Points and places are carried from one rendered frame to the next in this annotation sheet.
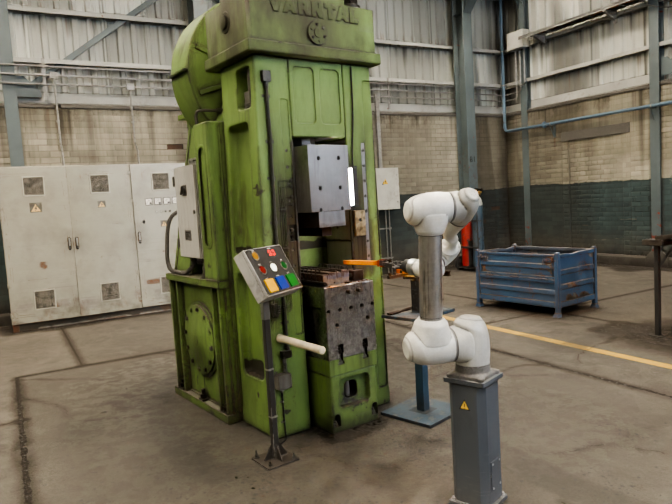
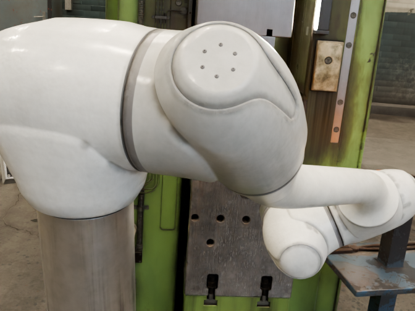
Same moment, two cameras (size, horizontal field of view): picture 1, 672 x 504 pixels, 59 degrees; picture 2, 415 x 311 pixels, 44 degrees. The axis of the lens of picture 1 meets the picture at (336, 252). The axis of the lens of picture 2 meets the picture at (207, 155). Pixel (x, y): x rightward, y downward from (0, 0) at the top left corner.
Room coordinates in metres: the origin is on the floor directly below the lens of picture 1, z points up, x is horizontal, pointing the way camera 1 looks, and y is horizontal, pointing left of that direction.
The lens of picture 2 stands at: (2.17, -0.78, 1.46)
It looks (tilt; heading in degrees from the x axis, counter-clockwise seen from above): 17 degrees down; 32
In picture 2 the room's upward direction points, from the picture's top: 4 degrees clockwise
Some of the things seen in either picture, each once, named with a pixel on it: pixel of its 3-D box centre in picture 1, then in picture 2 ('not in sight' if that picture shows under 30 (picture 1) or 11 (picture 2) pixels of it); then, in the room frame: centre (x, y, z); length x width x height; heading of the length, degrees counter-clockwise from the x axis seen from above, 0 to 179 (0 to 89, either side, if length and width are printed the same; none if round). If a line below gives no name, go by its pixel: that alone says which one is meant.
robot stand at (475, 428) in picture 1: (475, 438); not in sight; (2.63, -0.59, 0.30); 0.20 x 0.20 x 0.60; 49
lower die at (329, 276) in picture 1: (316, 275); not in sight; (3.77, 0.13, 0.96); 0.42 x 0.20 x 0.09; 36
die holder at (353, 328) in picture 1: (325, 314); (234, 207); (3.81, 0.09, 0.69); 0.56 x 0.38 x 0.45; 36
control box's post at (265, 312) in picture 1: (269, 365); not in sight; (3.21, 0.41, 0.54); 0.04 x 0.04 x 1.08; 36
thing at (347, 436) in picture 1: (349, 429); not in sight; (3.56, -0.02, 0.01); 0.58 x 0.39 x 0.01; 126
